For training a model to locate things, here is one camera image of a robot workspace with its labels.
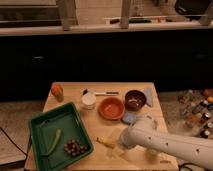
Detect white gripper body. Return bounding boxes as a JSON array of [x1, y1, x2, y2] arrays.
[[106, 128, 126, 158]]

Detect yellow banana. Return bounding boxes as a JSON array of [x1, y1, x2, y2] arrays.
[[96, 137, 115, 149]]

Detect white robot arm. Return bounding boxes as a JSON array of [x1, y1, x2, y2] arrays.
[[118, 115, 213, 171]]

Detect green plastic cup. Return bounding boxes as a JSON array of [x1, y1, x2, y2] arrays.
[[145, 149, 160, 163]]

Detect white paper cup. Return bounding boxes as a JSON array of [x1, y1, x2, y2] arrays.
[[81, 93, 96, 110]]

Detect blue sponge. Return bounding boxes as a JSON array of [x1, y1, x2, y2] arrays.
[[122, 112, 137, 124]]

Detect orange bowl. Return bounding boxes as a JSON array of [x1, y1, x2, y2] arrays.
[[98, 97, 125, 120]]

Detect wooden table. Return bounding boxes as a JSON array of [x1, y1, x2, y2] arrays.
[[44, 82, 178, 171]]

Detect bunch of dark grapes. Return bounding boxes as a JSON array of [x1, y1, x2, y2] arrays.
[[64, 139, 87, 157]]

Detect dark maroon bowl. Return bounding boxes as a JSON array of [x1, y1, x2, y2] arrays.
[[124, 90, 147, 111]]

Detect green plastic tray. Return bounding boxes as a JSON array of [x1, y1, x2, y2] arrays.
[[29, 102, 93, 171]]

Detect blue cloth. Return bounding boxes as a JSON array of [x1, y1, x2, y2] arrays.
[[143, 88, 153, 107]]

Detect orange carrot toy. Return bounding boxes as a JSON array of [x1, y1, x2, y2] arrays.
[[51, 83, 64, 102]]

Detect spice jars on floor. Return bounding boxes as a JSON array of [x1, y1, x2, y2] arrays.
[[178, 89, 213, 139]]

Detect black cable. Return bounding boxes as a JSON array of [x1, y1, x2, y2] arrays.
[[0, 127, 33, 163]]

